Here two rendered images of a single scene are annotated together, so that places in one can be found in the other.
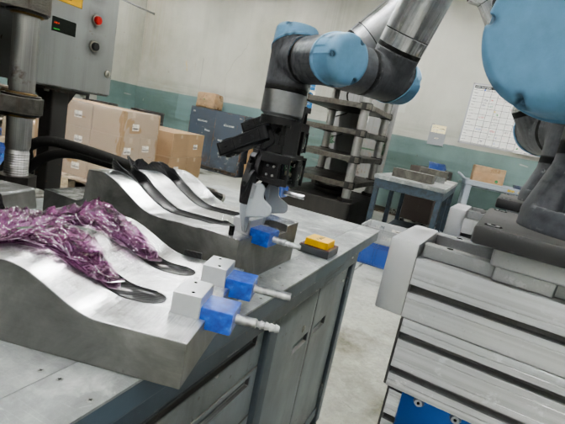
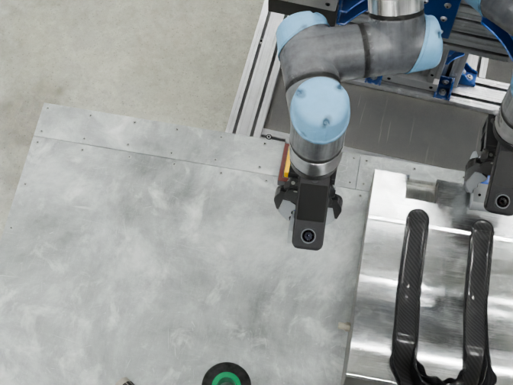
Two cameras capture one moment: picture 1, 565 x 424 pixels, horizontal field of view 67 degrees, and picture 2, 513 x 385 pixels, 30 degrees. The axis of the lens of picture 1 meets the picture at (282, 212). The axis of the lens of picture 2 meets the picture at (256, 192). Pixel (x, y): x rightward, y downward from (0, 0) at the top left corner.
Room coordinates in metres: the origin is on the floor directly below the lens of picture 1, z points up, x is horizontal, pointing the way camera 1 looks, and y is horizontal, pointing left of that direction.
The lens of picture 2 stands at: (1.31, 0.61, 2.37)
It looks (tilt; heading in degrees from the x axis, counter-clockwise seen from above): 66 degrees down; 257
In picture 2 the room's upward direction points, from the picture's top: straight up
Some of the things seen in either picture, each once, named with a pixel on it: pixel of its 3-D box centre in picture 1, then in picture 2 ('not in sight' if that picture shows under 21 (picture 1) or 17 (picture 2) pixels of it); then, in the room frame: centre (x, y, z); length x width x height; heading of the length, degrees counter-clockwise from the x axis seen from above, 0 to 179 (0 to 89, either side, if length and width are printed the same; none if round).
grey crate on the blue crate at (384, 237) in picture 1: (394, 236); not in sight; (3.94, -1.08, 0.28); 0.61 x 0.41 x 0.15; 66
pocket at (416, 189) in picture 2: (271, 232); (420, 192); (0.88, 0.01, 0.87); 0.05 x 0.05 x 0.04; 67
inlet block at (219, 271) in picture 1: (247, 286); not in sight; (0.60, 0.03, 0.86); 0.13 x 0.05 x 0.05; 84
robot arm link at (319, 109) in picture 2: not in sight; (318, 118); (1.09, 0.03, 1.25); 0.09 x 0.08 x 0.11; 85
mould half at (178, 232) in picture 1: (172, 209); (433, 325); (0.93, 0.24, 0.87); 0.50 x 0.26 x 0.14; 67
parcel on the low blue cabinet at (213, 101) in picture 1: (209, 100); not in sight; (8.22, 1.74, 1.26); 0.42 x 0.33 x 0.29; 66
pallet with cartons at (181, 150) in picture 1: (147, 153); not in sight; (5.75, 1.94, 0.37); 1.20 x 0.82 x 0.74; 74
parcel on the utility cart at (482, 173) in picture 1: (487, 177); not in sight; (6.18, -2.76, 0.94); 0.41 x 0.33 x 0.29; 74
